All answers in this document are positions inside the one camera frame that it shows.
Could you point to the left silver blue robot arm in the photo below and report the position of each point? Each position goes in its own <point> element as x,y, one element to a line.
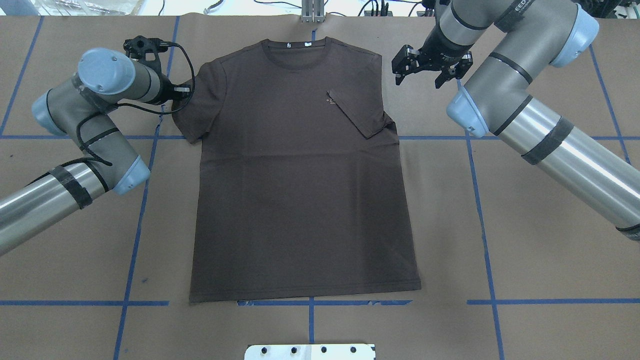
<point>105,80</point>

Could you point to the clear plastic bag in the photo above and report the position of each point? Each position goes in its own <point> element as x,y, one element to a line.
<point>88,7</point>

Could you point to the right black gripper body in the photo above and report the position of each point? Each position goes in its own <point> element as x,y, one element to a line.
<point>441,51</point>

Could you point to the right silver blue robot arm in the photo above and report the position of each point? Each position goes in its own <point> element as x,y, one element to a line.
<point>498,98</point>

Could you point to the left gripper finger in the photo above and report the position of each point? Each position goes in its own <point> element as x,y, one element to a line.
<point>183,90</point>

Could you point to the brown t-shirt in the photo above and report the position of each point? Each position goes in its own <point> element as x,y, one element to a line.
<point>301,190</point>

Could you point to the aluminium frame post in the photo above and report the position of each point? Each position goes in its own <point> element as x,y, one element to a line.
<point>313,11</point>

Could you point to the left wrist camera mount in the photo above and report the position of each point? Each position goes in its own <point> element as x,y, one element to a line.
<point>146,51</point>

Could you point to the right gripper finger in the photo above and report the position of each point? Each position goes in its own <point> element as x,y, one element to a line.
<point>403,66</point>
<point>446,74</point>

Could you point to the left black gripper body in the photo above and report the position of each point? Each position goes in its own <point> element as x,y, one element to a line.
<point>167,91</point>

